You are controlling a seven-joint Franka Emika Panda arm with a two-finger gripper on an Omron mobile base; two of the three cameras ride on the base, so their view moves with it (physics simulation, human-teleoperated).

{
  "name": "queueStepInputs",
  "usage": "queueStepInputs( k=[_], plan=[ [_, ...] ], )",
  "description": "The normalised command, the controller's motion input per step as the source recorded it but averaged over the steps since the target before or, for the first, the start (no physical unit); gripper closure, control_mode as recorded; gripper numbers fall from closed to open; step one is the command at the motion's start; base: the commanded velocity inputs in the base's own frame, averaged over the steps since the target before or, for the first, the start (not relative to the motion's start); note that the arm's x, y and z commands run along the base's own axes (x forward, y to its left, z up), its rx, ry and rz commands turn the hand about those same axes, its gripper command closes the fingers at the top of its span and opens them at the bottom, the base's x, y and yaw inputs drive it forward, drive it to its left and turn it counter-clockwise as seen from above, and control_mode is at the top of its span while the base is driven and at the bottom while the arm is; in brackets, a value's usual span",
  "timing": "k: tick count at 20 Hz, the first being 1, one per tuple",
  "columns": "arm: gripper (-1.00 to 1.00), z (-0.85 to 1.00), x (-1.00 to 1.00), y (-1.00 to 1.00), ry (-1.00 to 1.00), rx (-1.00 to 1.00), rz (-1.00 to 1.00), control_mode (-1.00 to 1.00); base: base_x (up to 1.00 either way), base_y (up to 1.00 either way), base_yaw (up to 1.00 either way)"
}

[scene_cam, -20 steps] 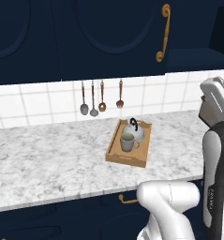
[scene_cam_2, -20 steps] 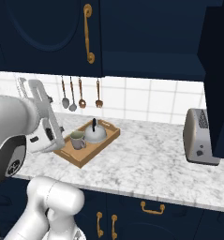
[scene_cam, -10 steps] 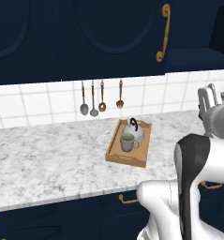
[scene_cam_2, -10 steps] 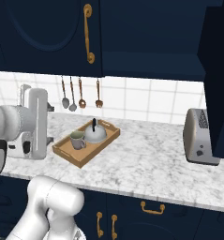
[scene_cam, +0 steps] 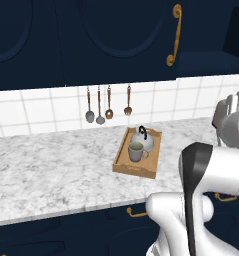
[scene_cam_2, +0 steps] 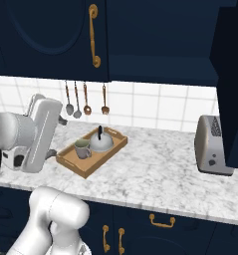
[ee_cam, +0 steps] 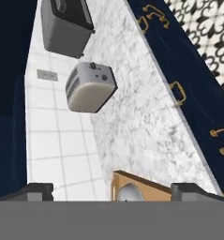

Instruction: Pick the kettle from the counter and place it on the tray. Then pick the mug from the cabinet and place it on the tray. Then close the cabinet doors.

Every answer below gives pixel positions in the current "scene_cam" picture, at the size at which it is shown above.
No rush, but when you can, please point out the wooden tray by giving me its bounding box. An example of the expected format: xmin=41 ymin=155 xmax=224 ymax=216
xmin=112 ymin=126 xmax=163 ymax=180

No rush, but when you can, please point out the open navy wall cabinet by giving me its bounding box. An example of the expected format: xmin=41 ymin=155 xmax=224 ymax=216
xmin=176 ymin=0 xmax=239 ymax=80

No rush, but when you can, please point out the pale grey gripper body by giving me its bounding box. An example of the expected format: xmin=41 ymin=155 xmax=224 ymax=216
xmin=211 ymin=90 xmax=239 ymax=135

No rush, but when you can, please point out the wooden fork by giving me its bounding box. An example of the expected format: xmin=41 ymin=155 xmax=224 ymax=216
xmin=123 ymin=84 xmax=133 ymax=117

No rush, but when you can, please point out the metal spoon with wooden handle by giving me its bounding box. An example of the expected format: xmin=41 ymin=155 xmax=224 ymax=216
xmin=84 ymin=86 xmax=96 ymax=124

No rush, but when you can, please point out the brass drawer handle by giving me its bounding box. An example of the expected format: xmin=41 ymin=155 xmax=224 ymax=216
xmin=126 ymin=206 xmax=148 ymax=219
xmin=213 ymin=192 xmax=239 ymax=203

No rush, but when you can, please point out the grey mug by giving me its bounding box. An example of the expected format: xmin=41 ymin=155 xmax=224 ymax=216
xmin=127 ymin=141 xmax=150 ymax=164

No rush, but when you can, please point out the navy cabinet door with handle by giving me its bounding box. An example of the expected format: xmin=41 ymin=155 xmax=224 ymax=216
xmin=54 ymin=0 xmax=185 ymax=87

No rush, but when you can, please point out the metal ladle with wooden handle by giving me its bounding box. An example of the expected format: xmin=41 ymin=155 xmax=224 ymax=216
xmin=95 ymin=85 xmax=106 ymax=126

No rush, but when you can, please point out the navy drawer front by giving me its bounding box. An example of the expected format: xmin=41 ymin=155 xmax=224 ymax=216
xmin=204 ymin=191 xmax=239 ymax=252
xmin=0 ymin=213 xmax=109 ymax=256
xmin=104 ymin=203 xmax=162 ymax=256

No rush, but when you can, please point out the brass cabinet door handle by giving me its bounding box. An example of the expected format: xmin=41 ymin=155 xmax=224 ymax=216
xmin=166 ymin=3 xmax=183 ymax=67

